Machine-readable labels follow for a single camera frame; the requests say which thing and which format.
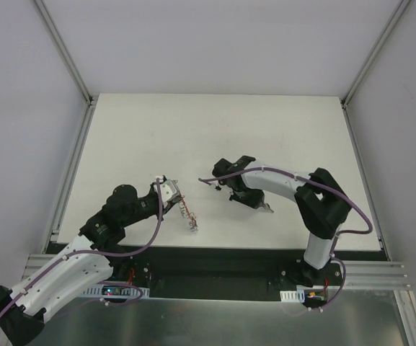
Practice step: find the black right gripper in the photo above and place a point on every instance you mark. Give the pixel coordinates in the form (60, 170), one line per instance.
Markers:
(252, 200)

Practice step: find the aluminium frame post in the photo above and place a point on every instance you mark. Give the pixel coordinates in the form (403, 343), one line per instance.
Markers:
(62, 50)
(387, 31)

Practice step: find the white cable duct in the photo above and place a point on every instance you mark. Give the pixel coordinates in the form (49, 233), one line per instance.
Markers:
(114, 291)
(292, 296)

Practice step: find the left aluminium frame post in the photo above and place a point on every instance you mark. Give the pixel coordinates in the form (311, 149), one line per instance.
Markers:
(62, 50)

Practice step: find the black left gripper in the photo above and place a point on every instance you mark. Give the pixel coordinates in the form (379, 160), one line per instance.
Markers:
(173, 202)

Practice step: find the right aluminium frame post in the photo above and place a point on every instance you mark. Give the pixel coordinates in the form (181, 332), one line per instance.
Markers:
(387, 31)

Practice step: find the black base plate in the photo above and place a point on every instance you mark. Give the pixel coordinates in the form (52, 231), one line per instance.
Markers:
(225, 274)

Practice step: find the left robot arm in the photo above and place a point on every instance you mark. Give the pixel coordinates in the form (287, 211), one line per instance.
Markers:
(92, 256)

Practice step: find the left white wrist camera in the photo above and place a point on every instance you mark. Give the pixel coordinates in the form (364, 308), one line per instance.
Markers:
(169, 190)

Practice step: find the black-headed key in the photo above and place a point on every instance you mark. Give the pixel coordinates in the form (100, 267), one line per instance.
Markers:
(266, 207)

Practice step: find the aluminium rail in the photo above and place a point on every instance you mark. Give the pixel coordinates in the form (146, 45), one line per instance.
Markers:
(368, 275)

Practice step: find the left white cable duct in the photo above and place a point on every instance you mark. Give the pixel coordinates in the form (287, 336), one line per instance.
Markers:
(114, 291)

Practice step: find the right white cable duct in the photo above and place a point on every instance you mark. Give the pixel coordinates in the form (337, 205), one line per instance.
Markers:
(292, 296)

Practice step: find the red-handled metal key organizer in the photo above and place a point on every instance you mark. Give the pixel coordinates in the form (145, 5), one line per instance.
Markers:
(188, 215)

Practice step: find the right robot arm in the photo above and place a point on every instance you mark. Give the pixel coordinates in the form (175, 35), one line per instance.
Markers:
(320, 201)

